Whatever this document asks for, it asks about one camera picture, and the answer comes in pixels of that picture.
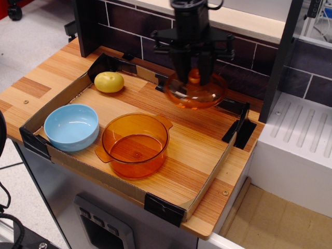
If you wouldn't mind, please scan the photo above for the white drainer sink unit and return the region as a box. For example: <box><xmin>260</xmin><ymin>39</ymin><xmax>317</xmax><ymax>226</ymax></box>
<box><xmin>248</xmin><ymin>93</ymin><xmax>331</xmax><ymax>217</ymax></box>

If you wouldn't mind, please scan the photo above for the black caster wheel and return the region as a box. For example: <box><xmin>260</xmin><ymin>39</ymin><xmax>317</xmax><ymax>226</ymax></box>
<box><xmin>7</xmin><ymin>0</ymin><xmax>23</xmax><ymax>21</ymax></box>

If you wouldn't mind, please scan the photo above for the dark upright shelf post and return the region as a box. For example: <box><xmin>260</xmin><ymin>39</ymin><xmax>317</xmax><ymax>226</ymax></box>
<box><xmin>259</xmin><ymin>1</ymin><xmax>303</xmax><ymax>123</ymax></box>

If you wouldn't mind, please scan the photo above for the orange transparent pot lid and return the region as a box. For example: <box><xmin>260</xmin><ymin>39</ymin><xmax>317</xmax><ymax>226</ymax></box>
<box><xmin>163</xmin><ymin>68</ymin><xmax>228</xmax><ymax>110</ymax></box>

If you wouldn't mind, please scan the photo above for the black cable bundle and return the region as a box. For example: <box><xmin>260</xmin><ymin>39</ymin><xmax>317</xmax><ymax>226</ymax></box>
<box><xmin>0</xmin><ymin>110</ymin><xmax>26</xmax><ymax>249</ymax></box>

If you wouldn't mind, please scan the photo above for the light wooden shelf board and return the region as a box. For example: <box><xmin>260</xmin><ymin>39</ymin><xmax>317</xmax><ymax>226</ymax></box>
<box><xmin>124</xmin><ymin>1</ymin><xmax>285</xmax><ymax>45</ymax></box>

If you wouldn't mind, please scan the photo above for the light blue bowl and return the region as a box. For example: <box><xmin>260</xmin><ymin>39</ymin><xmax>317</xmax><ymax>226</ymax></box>
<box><xmin>44</xmin><ymin>104</ymin><xmax>100</xmax><ymax>152</ymax></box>

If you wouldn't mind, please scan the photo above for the orange transparent pot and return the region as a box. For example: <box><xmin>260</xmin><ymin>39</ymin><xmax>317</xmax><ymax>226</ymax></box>
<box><xmin>95</xmin><ymin>113</ymin><xmax>173</xmax><ymax>179</ymax></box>

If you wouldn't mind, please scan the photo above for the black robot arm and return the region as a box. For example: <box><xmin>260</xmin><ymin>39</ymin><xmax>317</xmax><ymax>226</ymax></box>
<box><xmin>151</xmin><ymin>1</ymin><xmax>234</xmax><ymax>86</ymax></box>

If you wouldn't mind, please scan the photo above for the cardboard fence with black tape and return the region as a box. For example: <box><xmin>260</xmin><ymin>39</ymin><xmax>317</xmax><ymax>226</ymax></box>
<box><xmin>20</xmin><ymin>53</ymin><xmax>263</xmax><ymax>237</ymax></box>

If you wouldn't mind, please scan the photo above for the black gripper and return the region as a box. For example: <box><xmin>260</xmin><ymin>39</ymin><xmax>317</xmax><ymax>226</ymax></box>
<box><xmin>151</xmin><ymin>5</ymin><xmax>234</xmax><ymax>86</ymax></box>

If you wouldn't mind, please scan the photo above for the grey oven control panel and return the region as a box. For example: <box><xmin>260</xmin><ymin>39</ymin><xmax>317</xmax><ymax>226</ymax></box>
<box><xmin>74</xmin><ymin>195</ymin><xmax>136</xmax><ymax>248</ymax></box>

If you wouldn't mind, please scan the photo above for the yellow plastic potato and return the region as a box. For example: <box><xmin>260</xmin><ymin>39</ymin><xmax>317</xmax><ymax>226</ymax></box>
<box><xmin>94</xmin><ymin>72</ymin><xmax>125</xmax><ymax>93</ymax></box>

